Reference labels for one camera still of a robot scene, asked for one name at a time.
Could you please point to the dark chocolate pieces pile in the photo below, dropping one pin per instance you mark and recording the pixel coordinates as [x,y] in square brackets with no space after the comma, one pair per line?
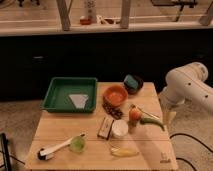
[116,113]

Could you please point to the green plastic tray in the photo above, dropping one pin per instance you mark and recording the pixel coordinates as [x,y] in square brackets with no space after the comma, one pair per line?
[57,97]

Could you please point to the black stand at left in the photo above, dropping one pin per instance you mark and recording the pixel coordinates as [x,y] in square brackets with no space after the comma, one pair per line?
[5,152]

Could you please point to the red object on shelf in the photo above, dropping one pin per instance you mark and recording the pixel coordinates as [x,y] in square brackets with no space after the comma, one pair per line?
[84,21]

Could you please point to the white round container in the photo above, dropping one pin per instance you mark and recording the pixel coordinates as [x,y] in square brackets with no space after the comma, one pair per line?
[119,129]

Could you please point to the green plastic cup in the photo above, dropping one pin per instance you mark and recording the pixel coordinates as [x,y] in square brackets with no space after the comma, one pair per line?
[77,144]

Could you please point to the black bowl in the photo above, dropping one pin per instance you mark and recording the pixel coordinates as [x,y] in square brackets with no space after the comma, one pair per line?
[132,90]

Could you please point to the white towel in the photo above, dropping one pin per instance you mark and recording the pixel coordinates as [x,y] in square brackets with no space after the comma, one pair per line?
[79,100]

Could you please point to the orange peach fruit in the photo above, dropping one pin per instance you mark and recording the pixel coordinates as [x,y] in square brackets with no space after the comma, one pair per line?
[135,114]

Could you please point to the teal sponge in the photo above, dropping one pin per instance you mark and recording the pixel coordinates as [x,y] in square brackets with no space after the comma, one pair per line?
[130,81]

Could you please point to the white black brush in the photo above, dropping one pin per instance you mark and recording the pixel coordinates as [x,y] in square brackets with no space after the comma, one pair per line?
[47,153]

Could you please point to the yellow banana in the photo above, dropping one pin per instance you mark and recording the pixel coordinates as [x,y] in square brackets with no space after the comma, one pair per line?
[123,152]

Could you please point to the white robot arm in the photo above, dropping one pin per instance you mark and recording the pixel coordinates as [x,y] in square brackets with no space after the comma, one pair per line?
[185,82]

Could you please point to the orange bowl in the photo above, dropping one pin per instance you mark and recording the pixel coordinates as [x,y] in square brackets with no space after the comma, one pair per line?
[115,95]

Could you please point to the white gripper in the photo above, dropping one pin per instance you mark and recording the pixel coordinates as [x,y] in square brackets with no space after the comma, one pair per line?
[169,99]

